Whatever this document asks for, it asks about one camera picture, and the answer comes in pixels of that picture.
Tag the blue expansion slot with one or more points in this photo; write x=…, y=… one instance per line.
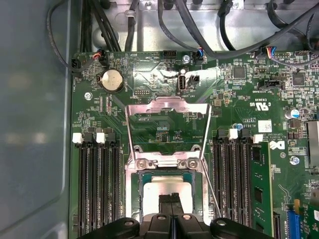
x=292, y=224

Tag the metal CPU socket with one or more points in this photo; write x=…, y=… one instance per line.
x=130, y=189

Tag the silver internal USB port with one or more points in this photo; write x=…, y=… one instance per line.
x=182, y=83

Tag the silver chipset heatsink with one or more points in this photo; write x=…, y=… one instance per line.
x=313, y=144

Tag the silver coin battery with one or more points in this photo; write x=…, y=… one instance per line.
x=112, y=79

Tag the black expansion slot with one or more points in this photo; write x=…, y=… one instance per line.
x=276, y=225

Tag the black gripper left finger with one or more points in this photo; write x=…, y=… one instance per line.
x=159, y=226

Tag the black PC case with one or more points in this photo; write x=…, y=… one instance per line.
x=32, y=99

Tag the silver blue-topped capacitor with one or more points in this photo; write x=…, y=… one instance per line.
x=294, y=113

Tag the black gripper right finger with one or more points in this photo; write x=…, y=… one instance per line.
x=187, y=226

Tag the silver motherboard screw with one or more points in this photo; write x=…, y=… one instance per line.
x=87, y=95
x=294, y=160
x=185, y=59

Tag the silver CPU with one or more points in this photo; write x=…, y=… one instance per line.
x=154, y=194

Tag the metal socket cover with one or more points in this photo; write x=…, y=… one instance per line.
x=169, y=104

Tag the green RAM stick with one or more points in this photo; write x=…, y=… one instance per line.
x=260, y=174

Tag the green motherboard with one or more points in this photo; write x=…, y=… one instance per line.
x=236, y=104

